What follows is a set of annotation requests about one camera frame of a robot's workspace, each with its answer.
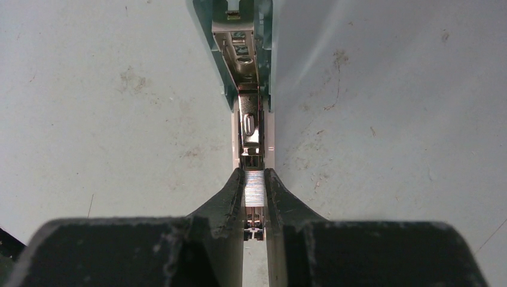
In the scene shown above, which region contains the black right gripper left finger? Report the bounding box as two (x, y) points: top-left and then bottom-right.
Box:
(7, 169), (245, 286)

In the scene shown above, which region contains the silver staple strip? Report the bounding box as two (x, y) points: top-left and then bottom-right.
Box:
(244, 170), (265, 207)

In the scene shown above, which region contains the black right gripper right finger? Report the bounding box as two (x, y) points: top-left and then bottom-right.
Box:
(264, 169), (487, 286)

